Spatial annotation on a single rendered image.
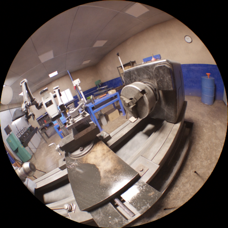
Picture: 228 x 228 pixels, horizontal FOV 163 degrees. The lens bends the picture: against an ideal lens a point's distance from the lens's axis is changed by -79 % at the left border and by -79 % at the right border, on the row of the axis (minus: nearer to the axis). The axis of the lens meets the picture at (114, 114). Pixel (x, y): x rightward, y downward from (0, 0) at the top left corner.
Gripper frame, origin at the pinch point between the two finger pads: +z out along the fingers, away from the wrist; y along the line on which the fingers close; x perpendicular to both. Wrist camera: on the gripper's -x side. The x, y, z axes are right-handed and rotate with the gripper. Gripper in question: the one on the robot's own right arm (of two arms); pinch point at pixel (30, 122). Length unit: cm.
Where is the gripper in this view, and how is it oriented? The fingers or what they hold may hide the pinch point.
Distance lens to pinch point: 104.4
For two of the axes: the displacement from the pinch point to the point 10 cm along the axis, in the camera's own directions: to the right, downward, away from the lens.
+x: -3.5, 3.1, 8.8
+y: 7.3, -4.9, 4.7
